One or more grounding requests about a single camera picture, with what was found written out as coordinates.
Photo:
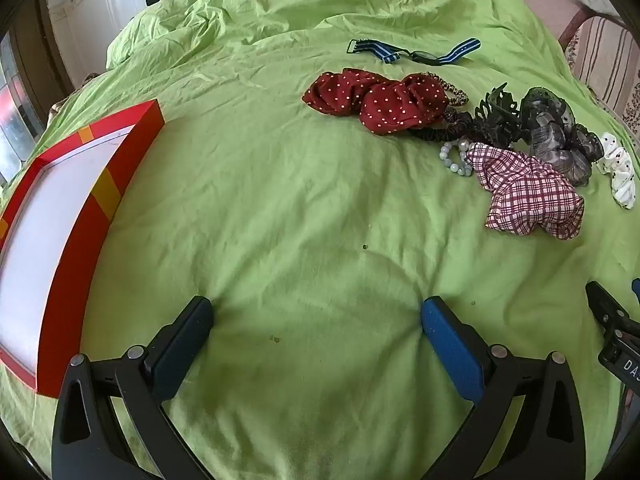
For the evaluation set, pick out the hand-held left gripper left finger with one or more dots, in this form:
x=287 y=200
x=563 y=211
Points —
x=182 y=345

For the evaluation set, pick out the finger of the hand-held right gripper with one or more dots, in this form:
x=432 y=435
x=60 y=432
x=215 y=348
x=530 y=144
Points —
x=636 y=291
x=605 y=307

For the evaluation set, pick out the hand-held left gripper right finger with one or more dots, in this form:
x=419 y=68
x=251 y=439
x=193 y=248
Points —
x=450 y=350

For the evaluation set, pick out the white dotted scrunchie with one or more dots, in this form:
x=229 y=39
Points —
x=620 y=175

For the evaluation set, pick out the red cardboard box tray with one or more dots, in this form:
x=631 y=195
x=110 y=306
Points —
x=85 y=240

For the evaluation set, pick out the red plaid scrunchie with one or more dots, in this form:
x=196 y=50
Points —
x=520 y=190

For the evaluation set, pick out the grey lace scrunchie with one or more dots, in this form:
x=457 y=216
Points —
x=550 y=135

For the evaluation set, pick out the red polka dot scrunchie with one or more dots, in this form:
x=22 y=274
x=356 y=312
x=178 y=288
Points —
x=385 y=105

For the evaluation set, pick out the green bed sheet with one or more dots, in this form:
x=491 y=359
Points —
x=300 y=260

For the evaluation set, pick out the black hair claw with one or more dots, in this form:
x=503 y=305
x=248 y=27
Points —
x=495 y=120

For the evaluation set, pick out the striped seat cushion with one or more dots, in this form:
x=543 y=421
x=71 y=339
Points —
x=607 y=60

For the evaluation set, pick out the brown patterned blanket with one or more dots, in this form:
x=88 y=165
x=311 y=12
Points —
x=75 y=95

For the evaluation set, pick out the glass window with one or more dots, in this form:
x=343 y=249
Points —
x=20 y=110

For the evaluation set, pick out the pink sofa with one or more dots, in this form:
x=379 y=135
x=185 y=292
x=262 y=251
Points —
x=547 y=5

